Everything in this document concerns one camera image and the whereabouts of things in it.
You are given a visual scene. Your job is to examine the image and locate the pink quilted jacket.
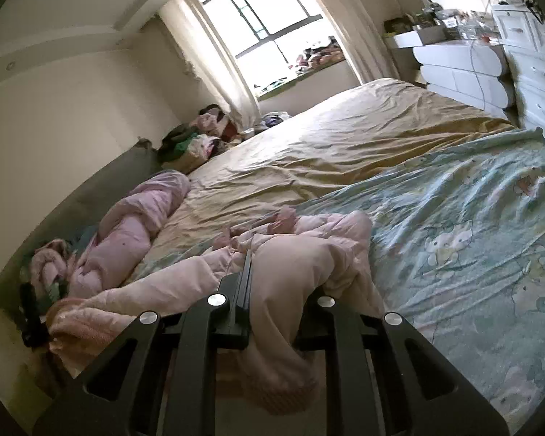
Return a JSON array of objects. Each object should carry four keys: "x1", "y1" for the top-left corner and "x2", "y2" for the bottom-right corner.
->
[{"x1": 46, "y1": 209, "x2": 385, "y2": 415}]

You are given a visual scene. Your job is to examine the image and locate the white rounded vanity desk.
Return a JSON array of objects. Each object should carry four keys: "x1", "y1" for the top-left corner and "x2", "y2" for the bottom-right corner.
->
[{"x1": 385, "y1": 27, "x2": 516, "y2": 122}]

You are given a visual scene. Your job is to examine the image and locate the rolled pink duvet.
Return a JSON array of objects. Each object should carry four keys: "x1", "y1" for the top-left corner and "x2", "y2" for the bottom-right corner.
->
[{"x1": 28, "y1": 170, "x2": 191, "y2": 306}]

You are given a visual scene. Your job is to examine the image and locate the right white curtain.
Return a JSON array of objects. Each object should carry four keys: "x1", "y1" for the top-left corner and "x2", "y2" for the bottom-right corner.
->
[{"x1": 316, "y1": 0, "x2": 399, "y2": 84}]

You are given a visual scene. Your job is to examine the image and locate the beige bed sheet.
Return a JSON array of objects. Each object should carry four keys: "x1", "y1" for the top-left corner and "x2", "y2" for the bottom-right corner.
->
[{"x1": 130, "y1": 78, "x2": 514, "y2": 280}]

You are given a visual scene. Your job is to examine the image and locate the clothes on window sill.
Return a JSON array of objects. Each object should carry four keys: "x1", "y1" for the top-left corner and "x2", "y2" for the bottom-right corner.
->
[{"x1": 295, "y1": 36, "x2": 344, "y2": 74}]

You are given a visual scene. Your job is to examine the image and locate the window with dark frame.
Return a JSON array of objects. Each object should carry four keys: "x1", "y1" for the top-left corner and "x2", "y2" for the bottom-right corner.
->
[{"x1": 199, "y1": 0, "x2": 336, "y2": 97}]

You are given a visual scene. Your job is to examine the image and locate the green cartoon print blanket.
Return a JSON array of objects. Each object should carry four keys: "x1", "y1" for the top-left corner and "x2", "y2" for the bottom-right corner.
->
[{"x1": 130, "y1": 126, "x2": 545, "y2": 434}]

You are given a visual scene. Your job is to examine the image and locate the white curtain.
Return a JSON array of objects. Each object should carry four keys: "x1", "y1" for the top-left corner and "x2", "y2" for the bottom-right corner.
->
[
  {"x1": 159, "y1": 0, "x2": 261, "y2": 132},
  {"x1": 316, "y1": 0, "x2": 399, "y2": 84}
]

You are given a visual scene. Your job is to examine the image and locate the pile of clothes by bed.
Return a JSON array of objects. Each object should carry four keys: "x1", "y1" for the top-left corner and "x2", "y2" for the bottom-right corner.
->
[{"x1": 157, "y1": 104, "x2": 255, "y2": 174}]

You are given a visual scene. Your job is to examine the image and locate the left white curtain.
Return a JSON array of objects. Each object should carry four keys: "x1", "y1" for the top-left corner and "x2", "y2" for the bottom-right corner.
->
[{"x1": 159, "y1": 0, "x2": 261, "y2": 132}]

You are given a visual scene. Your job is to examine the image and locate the grey upholstered headboard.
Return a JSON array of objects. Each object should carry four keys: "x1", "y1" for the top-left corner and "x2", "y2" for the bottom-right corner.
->
[{"x1": 0, "y1": 139, "x2": 161, "y2": 321}]

